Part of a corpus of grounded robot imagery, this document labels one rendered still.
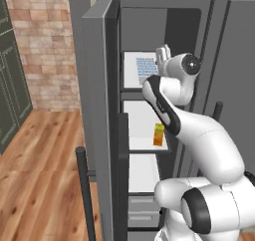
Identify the dark green tall cupboard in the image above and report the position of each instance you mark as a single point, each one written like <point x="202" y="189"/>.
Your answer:
<point x="11" y="95"/>

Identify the white freezer shelf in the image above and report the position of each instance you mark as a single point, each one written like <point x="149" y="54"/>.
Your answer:
<point x="130" y="70"/>
<point x="142" y="173"/>
<point x="141" y="125"/>

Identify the grey freezer door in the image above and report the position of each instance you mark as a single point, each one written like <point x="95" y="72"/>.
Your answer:
<point x="98" y="119"/>

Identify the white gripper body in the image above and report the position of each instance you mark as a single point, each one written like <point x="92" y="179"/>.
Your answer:
<point x="162" y="54"/>

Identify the orange green carton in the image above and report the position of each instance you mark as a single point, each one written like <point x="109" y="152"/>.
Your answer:
<point x="159" y="135"/>

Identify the blue ice cube tray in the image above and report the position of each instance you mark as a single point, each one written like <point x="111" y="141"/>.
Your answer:
<point x="145" y="65"/>

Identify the grey fridge door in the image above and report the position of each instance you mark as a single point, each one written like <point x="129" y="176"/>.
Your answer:
<point x="235" y="69"/>

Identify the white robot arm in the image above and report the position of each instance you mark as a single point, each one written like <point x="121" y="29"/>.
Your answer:
<point x="212" y="152"/>

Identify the grey freezer drawer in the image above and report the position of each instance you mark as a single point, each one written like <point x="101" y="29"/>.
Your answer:
<point x="142" y="211"/>

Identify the grey fridge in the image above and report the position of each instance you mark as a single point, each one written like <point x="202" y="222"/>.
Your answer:
<point x="142" y="29"/>

